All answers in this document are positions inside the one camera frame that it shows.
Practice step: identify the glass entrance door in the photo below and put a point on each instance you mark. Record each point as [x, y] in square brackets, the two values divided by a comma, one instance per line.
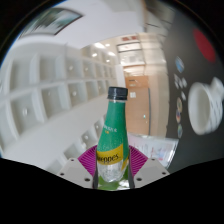
[131, 55]

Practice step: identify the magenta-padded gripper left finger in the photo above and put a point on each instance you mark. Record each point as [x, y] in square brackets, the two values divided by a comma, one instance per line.
[73, 171]

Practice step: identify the blue-green round badge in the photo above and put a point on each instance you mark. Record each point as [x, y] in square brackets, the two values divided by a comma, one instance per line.
[180, 130]

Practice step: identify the dark framed landscape picture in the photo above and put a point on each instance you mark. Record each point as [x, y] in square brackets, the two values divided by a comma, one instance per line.
[50, 21]

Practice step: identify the flat round red coaster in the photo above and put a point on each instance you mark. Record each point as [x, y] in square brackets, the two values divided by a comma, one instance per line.
[204, 45]

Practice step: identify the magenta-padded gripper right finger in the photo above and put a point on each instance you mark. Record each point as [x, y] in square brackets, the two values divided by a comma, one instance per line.
[151, 171]

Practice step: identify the yellow-rimmed round badge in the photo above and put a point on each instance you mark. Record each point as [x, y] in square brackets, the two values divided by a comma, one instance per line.
[179, 104]

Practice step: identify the blue square sticker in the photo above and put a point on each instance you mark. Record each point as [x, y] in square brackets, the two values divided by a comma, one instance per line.
[179, 64]

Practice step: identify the small white sticker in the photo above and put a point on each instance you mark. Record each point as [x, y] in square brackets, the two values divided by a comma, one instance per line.
[183, 96]
[184, 82]
[177, 81]

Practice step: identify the multicoloured round badge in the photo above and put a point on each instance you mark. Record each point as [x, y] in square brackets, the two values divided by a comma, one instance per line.
[178, 116]

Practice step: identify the green plastic drink bottle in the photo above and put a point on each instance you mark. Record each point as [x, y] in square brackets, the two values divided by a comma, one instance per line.
[112, 133]

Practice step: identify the white polka dot mug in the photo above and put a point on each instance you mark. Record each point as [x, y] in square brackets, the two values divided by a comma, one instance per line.
[205, 108]

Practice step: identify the recessed ceiling lights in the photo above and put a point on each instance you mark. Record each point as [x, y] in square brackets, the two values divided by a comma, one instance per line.
[70, 67]

